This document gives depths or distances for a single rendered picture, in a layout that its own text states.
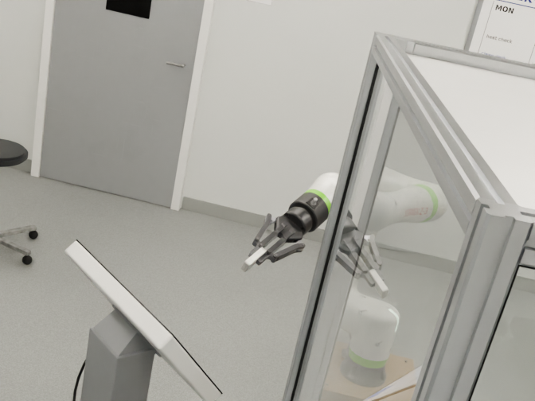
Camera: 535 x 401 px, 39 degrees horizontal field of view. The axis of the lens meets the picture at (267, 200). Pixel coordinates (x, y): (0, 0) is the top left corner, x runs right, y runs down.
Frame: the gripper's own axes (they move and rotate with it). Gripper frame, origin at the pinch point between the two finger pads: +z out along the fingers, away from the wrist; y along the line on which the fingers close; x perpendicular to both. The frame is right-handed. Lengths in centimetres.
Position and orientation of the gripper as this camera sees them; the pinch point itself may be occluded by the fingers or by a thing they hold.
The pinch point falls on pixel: (253, 259)
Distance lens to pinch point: 180.4
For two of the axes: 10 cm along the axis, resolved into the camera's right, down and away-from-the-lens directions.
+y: 7.4, 6.4, -2.1
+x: -3.2, 6.0, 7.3
